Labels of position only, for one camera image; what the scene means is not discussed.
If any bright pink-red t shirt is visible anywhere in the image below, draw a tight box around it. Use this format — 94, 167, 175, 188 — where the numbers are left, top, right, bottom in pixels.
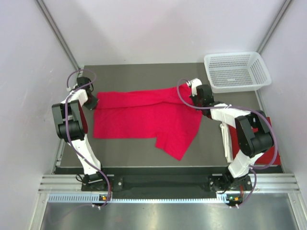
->
93, 85, 202, 161

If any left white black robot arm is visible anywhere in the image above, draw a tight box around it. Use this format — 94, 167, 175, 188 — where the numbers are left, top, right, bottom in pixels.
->
52, 77, 109, 190

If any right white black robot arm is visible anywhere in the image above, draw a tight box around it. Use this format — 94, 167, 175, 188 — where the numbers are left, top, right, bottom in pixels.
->
187, 79, 276, 190

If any folded white t shirt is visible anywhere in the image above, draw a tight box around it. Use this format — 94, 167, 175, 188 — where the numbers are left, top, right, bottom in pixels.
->
220, 122, 234, 163

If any white plastic basket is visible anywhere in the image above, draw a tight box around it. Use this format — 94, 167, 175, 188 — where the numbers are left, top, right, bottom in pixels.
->
204, 52, 272, 93

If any folded dark red t shirt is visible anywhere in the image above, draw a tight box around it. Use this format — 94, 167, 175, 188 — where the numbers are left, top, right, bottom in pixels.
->
227, 126, 281, 165

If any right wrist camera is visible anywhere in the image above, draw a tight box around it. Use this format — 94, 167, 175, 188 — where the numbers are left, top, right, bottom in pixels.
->
186, 78, 202, 96

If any left aluminium corner post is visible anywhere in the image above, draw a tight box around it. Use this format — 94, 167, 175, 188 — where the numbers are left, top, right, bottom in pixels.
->
34, 0, 81, 70

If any aluminium corner post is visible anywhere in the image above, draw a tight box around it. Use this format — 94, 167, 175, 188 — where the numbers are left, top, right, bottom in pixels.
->
256, 0, 294, 55
34, 0, 81, 70

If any grey slotted cable duct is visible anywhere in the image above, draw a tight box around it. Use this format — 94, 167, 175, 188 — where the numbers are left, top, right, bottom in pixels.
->
47, 193, 245, 204

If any right aluminium corner post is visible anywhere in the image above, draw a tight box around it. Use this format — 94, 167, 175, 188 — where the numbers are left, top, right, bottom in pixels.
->
256, 0, 294, 55

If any aluminium front rail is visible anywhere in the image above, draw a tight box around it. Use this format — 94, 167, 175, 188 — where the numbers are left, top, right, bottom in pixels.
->
38, 173, 300, 193

